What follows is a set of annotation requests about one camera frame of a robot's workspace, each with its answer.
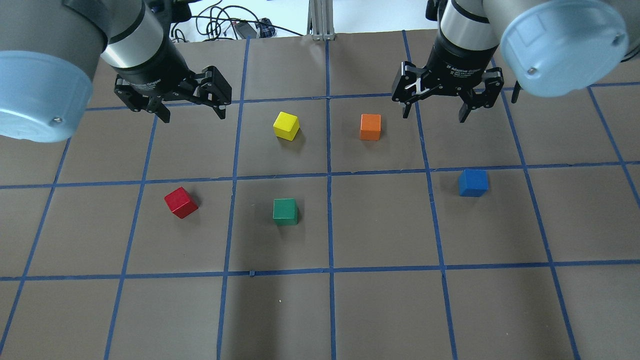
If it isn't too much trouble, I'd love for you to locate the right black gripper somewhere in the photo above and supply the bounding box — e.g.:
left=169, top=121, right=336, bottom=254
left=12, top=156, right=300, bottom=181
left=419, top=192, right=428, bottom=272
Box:
left=391, top=33, right=505, bottom=123

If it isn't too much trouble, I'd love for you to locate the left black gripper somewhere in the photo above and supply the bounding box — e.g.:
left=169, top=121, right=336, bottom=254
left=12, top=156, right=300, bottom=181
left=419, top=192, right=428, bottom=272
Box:
left=114, top=44, right=233, bottom=124

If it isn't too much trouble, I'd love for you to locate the red wooden block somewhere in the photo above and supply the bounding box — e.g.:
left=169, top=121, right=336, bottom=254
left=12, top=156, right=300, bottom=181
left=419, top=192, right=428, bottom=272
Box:
left=163, top=186, right=199, bottom=219

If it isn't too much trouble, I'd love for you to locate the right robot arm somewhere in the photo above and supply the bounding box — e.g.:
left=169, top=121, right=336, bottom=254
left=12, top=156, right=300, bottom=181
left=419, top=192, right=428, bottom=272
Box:
left=391, top=0, right=639, bottom=123

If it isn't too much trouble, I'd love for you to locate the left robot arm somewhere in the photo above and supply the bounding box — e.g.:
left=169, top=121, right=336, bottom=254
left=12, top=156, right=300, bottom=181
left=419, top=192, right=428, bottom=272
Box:
left=0, top=0, right=233, bottom=142

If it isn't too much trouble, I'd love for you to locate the orange wooden block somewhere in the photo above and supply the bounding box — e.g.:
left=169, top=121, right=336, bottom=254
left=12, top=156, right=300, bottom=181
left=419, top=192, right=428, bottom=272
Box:
left=359, top=113, right=382, bottom=141

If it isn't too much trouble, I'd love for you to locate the blue wooden block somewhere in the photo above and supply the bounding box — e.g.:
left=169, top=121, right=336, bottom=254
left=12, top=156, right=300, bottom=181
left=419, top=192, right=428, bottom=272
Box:
left=457, top=170, right=490, bottom=198

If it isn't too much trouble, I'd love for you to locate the yellow wooden block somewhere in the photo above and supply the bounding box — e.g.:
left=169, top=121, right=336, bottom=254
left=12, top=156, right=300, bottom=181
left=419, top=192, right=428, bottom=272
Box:
left=272, top=111, right=300, bottom=142

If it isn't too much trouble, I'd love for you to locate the green wooden block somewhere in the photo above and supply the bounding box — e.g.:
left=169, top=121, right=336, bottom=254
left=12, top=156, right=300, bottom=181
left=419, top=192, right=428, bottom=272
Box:
left=272, top=198, right=298, bottom=226

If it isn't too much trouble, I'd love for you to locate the black power adapter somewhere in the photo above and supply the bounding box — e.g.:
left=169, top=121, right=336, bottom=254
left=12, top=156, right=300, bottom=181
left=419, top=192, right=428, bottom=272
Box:
left=233, top=21, right=259, bottom=39

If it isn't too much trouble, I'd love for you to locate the aluminium frame post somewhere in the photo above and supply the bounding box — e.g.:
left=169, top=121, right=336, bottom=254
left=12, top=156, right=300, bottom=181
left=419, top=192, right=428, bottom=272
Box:
left=307, top=0, right=336, bottom=41

